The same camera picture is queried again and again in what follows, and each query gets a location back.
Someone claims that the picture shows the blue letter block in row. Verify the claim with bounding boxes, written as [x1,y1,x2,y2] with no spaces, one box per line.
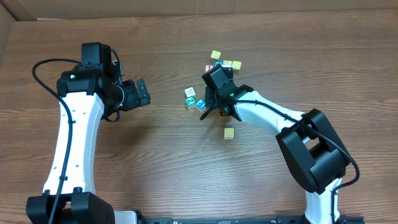
[215,61,223,67]

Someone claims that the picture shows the blue letter P block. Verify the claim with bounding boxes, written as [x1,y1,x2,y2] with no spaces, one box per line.
[195,98,206,113]

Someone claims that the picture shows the yellow block in row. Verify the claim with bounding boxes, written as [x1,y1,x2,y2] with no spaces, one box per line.
[223,60,233,66]

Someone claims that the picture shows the yellow block far top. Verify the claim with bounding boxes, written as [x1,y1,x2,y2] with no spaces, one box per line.
[210,50,221,61]

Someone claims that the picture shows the green letter Z block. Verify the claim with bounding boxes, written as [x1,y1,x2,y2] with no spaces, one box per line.
[185,96,196,110]

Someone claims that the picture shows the yellow letter K block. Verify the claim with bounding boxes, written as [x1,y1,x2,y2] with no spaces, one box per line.
[224,128,234,139]

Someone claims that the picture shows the white sketch block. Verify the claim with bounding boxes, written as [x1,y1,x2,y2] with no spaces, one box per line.
[184,86,196,98]

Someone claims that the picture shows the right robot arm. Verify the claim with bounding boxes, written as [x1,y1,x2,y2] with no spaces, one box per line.
[202,65,355,223]

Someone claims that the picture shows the red letter I block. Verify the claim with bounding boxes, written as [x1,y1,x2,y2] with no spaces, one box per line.
[205,65,214,73]

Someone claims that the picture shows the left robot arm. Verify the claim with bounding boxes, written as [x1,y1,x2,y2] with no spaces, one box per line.
[26,69,150,223]

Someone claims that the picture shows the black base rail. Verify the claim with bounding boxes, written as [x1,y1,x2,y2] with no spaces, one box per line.
[114,210,365,224]

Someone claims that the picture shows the yellow block row end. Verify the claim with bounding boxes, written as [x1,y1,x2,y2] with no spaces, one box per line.
[232,60,242,73]

